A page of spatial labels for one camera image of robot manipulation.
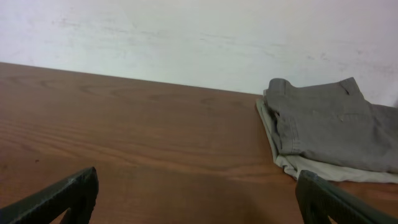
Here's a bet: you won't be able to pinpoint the grey cargo shorts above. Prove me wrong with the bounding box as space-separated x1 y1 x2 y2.
264 78 397 173

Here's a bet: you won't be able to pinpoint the folded khaki shorts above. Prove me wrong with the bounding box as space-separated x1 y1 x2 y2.
256 91 397 184

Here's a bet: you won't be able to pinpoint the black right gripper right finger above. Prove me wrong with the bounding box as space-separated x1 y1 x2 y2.
295 170 397 224

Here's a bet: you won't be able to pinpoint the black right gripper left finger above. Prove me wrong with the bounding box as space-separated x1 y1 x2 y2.
1 167 99 224

